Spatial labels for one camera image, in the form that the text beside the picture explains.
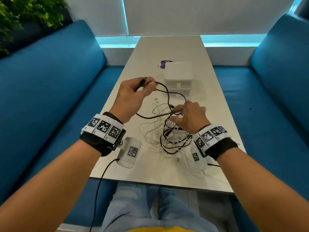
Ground person's left hand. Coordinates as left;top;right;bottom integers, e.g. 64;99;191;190
109;76;159;123

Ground person's right hand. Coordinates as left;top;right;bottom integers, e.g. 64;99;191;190
170;100;212;135

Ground black USB cable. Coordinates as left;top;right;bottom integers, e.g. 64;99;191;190
160;113;193;155
134;76;188;120

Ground tangle of white cables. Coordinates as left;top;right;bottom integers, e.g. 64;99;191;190
139;98;211;177

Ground white mini drawer box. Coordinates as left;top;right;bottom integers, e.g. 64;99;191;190
164;61;193;97

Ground person's right forearm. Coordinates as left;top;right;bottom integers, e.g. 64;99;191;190
217;147;309;232

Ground person's left forearm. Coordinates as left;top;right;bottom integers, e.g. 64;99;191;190
0;139;102;232

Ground dark planter box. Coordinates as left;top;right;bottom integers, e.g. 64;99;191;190
0;8;73;58

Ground black marker wristband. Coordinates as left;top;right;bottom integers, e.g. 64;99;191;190
193;124;238;161
80;111;126;157

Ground purple sticker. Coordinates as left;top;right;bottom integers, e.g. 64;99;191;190
158;60;174;70

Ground blue sofa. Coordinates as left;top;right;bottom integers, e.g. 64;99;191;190
0;19;125;227
212;13;309;232

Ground white roller blind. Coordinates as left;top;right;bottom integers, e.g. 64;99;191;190
123;0;297;36
66;0;128;38

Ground blue jeans legs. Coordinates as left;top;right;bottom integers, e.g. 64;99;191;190
100;183;219;232

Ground yellow shirt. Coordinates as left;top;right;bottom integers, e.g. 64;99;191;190
125;227;196;232

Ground green plant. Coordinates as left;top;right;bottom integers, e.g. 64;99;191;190
0;0;69;56

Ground black camera cable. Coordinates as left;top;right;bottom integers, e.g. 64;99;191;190
89;158;120;232

